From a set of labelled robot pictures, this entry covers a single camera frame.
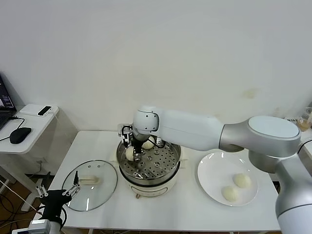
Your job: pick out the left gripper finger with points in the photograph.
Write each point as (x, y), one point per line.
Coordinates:
(41, 191)
(76, 179)

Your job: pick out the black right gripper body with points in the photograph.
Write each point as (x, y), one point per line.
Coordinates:
(139, 139)

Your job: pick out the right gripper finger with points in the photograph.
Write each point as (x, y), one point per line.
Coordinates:
(125, 141)
(137, 153)

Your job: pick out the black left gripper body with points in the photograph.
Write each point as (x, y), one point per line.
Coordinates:
(54, 201)

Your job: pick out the white steamed baozi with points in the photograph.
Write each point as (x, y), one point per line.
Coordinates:
(241, 181)
(230, 194)
(129, 154)
(148, 143)

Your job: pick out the black computer mouse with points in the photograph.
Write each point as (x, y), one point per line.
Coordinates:
(20, 135)

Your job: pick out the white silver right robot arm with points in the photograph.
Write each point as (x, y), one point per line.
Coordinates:
(195, 129)

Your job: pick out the cream electric pot base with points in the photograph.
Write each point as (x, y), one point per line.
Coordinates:
(151, 189)

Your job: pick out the white side table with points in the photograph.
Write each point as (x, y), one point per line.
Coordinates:
(36, 131)

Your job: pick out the small black white device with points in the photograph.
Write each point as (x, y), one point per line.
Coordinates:
(45, 111)

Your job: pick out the flat white box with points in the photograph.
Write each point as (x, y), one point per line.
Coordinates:
(29, 110)

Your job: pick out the white round plate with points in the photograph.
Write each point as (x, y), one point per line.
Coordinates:
(219, 170)

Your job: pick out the black laptop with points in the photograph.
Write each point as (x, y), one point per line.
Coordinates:
(5, 107)

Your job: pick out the white labelled box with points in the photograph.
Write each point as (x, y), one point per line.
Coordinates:
(292, 120)

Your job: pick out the clear plastic container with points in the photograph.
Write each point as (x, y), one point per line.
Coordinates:
(309, 112)

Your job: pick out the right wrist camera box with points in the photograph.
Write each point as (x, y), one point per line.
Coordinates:
(124, 129)

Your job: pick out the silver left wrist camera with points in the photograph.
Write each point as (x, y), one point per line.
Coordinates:
(40, 226)

